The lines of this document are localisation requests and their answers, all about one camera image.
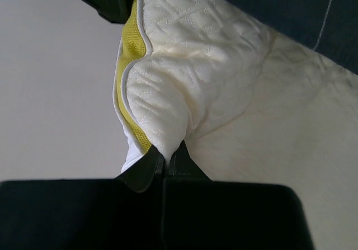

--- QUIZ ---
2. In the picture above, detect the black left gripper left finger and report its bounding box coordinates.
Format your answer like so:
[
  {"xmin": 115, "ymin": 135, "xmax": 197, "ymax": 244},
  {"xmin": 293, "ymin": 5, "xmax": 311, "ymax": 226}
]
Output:
[{"xmin": 1, "ymin": 147, "xmax": 163, "ymax": 249}]

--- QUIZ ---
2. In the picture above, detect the dark grey checked pillowcase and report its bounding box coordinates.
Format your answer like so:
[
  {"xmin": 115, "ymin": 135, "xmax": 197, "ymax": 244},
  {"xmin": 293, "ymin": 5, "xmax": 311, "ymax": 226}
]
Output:
[{"xmin": 226, "ymin": 0, "xmax": 357, "ymax": 74}]

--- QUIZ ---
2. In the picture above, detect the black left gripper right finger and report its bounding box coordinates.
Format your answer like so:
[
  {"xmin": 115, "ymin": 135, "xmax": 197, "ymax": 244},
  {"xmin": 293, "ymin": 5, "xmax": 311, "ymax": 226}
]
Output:
[{"xmin": 161, "ymin": 143, "xmax": 314, "ymax": 249}]

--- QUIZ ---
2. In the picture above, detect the cream memory foam pillow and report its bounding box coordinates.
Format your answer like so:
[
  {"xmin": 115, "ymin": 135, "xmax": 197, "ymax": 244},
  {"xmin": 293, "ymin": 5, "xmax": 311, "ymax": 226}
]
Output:
[{"xmin": 113, "ymin": 0, "xmax": 357, "ymax": 249}]

